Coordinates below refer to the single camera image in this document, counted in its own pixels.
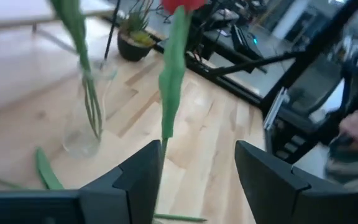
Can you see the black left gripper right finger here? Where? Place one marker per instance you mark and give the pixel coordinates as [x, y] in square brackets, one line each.
[272, 193]

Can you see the black upright frame post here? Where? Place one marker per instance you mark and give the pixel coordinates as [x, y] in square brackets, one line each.
[315, 49]

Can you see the pink artificial tulip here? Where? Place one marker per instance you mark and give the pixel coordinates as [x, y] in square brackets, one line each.
[73, 28]

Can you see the black frame base rail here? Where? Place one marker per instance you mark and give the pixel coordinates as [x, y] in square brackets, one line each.
[228, 84]

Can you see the black side table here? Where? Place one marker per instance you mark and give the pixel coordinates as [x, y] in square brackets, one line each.
[225, 40]

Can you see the dark maroon artificial tulip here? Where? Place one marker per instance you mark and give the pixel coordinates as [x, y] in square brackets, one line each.
[47, 171]

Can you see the slim clear glass bottle vase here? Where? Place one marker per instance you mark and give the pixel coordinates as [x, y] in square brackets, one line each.
[79, 143]

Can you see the person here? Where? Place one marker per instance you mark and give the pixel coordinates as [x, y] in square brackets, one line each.
[356, 127]

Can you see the silver aluminium extrusion bars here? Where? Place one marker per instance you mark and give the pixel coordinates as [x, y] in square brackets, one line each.
[273, 109]

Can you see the black diagonal frame strut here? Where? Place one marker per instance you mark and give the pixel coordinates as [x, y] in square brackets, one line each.
[250, 63]

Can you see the black box with white labels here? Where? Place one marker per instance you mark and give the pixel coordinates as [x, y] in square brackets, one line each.
[278, 137]

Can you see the wooden shelf black metal frame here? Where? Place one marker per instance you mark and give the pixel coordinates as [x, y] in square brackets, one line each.
[17, 12]

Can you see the succulent plant in black pot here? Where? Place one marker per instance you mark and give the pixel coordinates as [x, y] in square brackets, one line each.
[132, 49]

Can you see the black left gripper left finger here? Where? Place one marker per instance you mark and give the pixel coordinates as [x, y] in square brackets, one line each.
[120, 199]

